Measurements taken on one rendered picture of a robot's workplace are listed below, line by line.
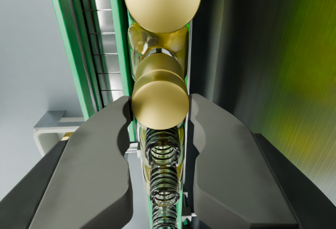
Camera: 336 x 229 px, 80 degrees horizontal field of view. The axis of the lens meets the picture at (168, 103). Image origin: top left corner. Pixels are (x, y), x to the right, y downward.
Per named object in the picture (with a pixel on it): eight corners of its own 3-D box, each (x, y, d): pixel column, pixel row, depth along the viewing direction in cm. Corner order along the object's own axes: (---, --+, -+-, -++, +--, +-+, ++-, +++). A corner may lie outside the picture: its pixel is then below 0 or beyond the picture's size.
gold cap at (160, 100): (182, 96, 16) (190, 130, 12) (137, 97, 16) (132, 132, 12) (183, 52, 14) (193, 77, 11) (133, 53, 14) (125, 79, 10)
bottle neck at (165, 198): (176, 168, 24) (180, 207, 20) (151, 170, 24) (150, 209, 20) (176, 150, 23) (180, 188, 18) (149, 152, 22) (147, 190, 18)
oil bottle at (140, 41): (173, 37, 37) (190, 92, 19) (143, 38, 37) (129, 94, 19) (174, 3, 34) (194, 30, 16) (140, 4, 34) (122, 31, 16)
